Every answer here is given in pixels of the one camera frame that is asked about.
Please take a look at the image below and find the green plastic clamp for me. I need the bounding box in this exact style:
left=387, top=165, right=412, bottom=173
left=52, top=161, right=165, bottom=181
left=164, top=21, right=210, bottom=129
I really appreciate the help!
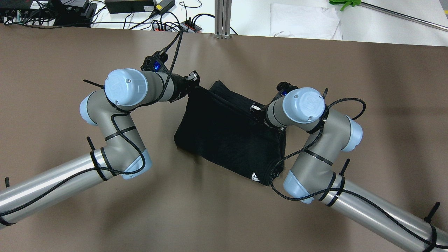
left=328, top=0, right=362, bottom=12

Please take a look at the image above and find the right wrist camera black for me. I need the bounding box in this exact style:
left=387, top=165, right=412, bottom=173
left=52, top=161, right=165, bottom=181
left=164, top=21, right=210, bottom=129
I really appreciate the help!
left=276, top=82, right=298, bottom=96

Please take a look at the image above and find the black graphic t-shirt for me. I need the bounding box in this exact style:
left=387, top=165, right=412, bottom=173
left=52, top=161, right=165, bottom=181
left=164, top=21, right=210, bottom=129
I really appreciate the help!
left=174, top=81, right=286, bottom=186

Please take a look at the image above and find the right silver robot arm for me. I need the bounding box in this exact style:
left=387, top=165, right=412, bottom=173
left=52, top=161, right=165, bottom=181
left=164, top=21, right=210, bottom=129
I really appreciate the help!
left=251, top=87, right=447, bottom=252

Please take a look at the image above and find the steel rod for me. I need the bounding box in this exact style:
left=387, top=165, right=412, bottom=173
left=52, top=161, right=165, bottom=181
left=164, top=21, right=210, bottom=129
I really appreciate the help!
left=359, top=2, right=448, bottom=32

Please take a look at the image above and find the black power adapter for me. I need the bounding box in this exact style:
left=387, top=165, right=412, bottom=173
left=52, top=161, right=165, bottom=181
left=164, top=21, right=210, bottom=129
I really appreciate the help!
left=104, top=0, right=156, bottom=14

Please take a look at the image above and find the black electronics box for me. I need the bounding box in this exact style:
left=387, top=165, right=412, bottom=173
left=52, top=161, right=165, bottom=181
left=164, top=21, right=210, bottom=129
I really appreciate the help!
left=51, top=0, right=97, bottom=28

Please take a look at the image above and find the white paper sheet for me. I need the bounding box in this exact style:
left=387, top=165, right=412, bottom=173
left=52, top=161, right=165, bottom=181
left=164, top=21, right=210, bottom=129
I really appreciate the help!
left=270, top=3, right=343, bottom=40

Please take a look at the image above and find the red black power strip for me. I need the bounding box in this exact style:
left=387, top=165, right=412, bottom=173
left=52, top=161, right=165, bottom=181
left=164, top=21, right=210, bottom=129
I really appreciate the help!
left=150, top=21, right=203, bottom=33

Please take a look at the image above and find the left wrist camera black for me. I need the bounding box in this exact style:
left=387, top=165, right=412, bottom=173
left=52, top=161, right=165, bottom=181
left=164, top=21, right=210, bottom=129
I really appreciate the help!
left=140, top=51, right=169, bottom=74

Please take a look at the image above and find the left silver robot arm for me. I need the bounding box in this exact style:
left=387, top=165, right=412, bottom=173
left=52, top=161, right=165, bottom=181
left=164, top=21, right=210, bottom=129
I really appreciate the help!
left=1, top=68, right=200, bottom=229

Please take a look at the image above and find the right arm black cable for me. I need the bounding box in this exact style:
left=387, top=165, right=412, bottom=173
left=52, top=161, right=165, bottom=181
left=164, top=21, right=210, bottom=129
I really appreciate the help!
left=269, top=98, right=448, bottom=251

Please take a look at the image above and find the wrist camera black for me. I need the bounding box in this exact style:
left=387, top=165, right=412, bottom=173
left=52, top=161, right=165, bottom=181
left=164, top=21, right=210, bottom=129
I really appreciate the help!
left=140, top=51, right=169, bottom=74
left=276, top=82, right=298, bottom=96

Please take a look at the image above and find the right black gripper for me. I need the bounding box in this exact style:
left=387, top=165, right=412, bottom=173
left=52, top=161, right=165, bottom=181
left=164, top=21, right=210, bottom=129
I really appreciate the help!
left=249, top=102, right=271, bottom=128

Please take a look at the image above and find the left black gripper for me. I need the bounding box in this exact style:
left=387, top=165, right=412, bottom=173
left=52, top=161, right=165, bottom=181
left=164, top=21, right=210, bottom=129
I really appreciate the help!
left=170, top=70, right=201, bottom=103

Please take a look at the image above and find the aluminium frame post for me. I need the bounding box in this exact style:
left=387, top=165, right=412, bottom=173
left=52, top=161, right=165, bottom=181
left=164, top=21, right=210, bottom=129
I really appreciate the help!
left=214, top=0, right=232, bottom=39

